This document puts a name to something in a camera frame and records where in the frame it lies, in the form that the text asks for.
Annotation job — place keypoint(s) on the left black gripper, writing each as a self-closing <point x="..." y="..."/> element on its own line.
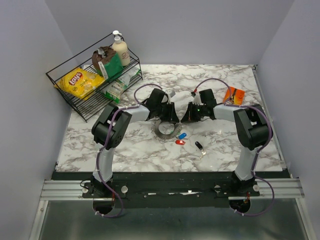
<point x="171" y="115"/>

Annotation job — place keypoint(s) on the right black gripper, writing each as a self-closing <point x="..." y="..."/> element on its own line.
<point x="188" y="116"/>

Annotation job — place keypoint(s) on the blue key tag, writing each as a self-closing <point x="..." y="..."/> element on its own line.
<point x="182" y="136"/>

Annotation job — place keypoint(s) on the red key tag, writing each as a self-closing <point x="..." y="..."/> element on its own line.
<point x="180" y="142"/>

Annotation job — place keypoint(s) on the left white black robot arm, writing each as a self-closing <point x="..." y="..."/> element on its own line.
<point x="111" y="126"/>

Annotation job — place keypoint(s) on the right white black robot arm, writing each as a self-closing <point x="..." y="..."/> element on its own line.
<point x="253" y="128"/>

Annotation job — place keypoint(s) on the black key tag with key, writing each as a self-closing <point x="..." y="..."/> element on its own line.
<point x="201" y="148"/>

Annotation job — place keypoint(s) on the orange small box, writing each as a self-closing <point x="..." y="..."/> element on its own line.
<point x="234" y="96"/>

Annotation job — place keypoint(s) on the white green snack bag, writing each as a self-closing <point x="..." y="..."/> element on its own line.
<point x="114" y="90"/>

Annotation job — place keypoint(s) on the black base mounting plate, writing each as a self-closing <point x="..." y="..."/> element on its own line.
<point x="133" y="190"/>

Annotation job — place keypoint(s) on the brown green snack bag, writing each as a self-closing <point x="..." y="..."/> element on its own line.
<point x="107" y="63"/>

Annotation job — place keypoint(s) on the cream lotion pump bottle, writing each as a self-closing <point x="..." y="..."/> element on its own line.
<point x="121" y="48"/>

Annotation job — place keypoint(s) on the yellow Lays chips bag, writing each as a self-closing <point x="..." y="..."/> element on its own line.
<point x="80" y="83"/>

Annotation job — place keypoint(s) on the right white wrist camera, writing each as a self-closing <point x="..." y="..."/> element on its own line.
<point x="196" y="98"/>

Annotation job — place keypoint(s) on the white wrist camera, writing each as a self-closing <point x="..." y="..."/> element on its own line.
<point x="168" y="97"/>
<point x="196" y="98"/>

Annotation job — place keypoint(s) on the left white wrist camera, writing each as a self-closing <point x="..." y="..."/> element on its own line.
<point x="168" y="97"/>

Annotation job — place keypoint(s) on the black wire rack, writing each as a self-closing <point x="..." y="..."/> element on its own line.
<point x="87" y="109"/>

